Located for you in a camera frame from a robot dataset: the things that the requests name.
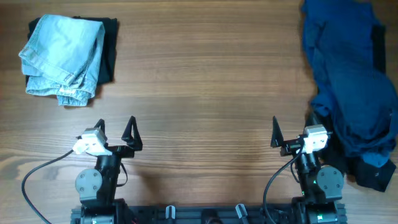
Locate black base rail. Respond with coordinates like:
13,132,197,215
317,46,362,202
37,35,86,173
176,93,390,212
70,203,348,224

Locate blue garment in pile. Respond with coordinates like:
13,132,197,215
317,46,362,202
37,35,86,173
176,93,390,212
302,0,397,167

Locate black cable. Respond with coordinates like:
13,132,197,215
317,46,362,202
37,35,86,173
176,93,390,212
262,146,305,224
21,149,75,224

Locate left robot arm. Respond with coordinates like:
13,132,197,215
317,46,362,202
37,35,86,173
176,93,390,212
70,116,143,224

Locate folded black garment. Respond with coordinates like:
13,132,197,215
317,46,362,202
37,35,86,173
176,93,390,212
29,17,118,84

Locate black garment under pile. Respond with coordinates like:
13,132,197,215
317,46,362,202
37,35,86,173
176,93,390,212
318,25,396,192

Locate folded light blue jeans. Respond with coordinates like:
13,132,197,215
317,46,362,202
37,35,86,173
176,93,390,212
19,14,105,106

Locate left black cable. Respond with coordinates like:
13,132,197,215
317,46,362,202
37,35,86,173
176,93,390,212
21,149,75,224

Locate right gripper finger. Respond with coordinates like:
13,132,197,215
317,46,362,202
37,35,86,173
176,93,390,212
307,112,322,126
271,116,284,148

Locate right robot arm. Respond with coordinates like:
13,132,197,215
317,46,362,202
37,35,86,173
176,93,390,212
263,114,348,224

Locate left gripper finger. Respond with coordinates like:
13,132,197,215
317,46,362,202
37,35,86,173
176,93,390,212
121,116,143,151
94,119,105,134

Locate right black cable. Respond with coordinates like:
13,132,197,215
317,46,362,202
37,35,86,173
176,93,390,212
262,146,305,224

